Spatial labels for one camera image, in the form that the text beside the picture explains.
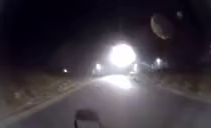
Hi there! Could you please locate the row of street lamps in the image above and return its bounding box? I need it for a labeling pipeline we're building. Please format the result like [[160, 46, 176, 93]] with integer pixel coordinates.
[[61, 57, 164, 75]]

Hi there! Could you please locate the bright street lamp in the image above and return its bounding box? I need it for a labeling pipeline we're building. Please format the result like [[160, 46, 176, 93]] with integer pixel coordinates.
[[108, 42, 138, 69]]

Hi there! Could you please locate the grey asphalt road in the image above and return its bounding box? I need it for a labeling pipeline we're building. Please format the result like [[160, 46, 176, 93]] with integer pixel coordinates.
[[6, 73, 211, 128]]

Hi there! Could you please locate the robot's own part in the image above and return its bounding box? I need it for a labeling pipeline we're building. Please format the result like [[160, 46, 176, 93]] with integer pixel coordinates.
[[74, 110, 103, 128]]

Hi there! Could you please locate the dry grass verge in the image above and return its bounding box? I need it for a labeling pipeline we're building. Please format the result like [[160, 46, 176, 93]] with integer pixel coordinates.
[[0, 71, 86, 118], [139, 70, 211, 98]]

